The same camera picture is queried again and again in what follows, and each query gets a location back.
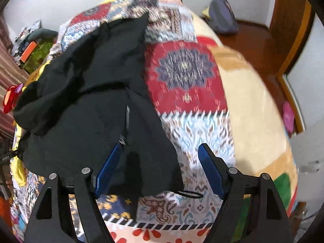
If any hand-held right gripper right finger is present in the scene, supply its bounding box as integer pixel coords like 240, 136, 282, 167
198, 143, 291, 243

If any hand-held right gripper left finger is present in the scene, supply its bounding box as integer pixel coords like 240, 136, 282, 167
24, 143, 120, 243

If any black zip hoodie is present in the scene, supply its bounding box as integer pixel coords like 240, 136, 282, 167
13, 13, 204, 199

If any patchwork printed blanket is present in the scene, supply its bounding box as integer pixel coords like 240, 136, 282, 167
10, 0, 299, 243

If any yellow garment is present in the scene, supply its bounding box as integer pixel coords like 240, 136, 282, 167
11, 127, 28, 186

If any red plush toy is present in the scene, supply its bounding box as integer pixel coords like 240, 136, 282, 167
3, 83, 24, 114

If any green patterned cloth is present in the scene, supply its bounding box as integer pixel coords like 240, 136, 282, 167
24, 42, 55, 74

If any striped brown curtain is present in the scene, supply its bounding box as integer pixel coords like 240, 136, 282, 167
0, 15, 29, 140

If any orange box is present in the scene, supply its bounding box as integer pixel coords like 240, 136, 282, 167
20, 41, 37, 62

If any grey cushion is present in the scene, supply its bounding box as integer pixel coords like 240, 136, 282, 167
28, 28, 59, 42

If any grey bag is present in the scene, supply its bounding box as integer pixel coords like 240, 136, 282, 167
208, 0, 239, 34

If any pile of clutter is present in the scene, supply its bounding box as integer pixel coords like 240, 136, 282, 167
14, 19, 42, 56

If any brown wooden door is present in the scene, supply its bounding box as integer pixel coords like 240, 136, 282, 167
268, 0, 315, 79

